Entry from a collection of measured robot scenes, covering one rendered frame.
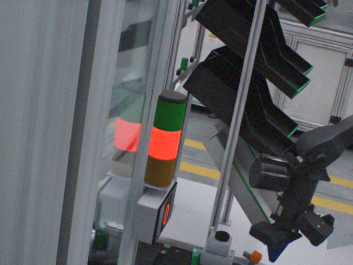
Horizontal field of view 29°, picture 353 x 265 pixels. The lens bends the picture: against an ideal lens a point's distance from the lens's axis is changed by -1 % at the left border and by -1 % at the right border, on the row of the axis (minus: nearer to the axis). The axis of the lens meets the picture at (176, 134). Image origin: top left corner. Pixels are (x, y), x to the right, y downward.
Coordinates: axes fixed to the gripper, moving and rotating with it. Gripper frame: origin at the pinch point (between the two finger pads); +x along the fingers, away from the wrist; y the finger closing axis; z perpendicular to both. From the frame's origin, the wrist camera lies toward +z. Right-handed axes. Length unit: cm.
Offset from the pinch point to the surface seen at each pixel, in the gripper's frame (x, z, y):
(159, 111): -26.3, -15.3, -30.9
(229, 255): 5.2, -7.3, -4.3
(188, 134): 113, -210, 289
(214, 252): 5.0, -9.5, -6.7
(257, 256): 3.2, -2.5, -2.0
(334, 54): 30, -157, 371
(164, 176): -15.6, -12.0, -29.0
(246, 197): 1.6, -17.7, 15.5
